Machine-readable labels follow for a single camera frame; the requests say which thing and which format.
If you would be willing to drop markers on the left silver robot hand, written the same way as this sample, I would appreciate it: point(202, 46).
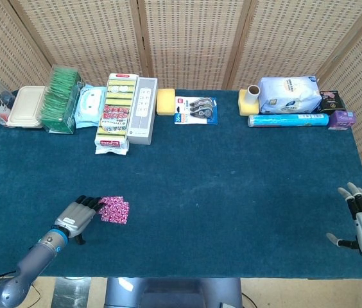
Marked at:
point(72, 218)

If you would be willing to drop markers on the pink patterned cloth square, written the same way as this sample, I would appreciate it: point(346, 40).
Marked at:
point(118, 217)

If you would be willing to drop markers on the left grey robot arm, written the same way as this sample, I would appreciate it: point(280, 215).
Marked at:
point(36, 253)

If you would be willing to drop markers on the silver metal table leg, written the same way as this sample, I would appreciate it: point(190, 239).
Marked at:
point(72, 293)

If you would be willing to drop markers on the yellow scouring sponge multipack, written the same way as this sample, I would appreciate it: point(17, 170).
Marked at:
point(115, 118)

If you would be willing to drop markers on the light blue wet wipes pack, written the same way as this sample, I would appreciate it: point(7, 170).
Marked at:
point(88, 106)

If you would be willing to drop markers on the clear box green tea bags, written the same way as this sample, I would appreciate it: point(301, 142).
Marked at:
point(59, 102)

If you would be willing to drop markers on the small purple box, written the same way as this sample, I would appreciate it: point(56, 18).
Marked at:
point(341, 119)

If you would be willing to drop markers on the beige lidded lunch box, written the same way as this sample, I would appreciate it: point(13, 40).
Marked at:
point(27, 107)

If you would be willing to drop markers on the grey robot torso base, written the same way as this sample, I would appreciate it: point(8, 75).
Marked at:
point(174, 293)

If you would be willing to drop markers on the white power strip box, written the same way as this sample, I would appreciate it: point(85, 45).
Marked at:
point(142, 109)

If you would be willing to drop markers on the teal carpet table mat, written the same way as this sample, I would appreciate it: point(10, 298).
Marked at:
point(200, 176)

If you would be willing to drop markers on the black snack packet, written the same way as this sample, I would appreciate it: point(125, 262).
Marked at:
point(330, 102)

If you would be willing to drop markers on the blue plastic wrap roll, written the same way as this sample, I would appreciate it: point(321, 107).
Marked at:
point(287, 120)

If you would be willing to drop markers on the yellow sponge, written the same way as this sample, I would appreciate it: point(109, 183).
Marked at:
point(166, 102)
point(245, 107)

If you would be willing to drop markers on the white blue tissue bag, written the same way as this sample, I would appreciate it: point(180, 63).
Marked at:
point(290, 93)

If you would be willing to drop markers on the correction tape blister pack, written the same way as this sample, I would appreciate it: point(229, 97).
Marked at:
point(197, 110)

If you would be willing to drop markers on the white paper roll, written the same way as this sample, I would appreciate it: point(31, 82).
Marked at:
point(253, 94)

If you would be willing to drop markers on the woven wooden folding screen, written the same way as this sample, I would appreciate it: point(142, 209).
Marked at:
point(194, 41)

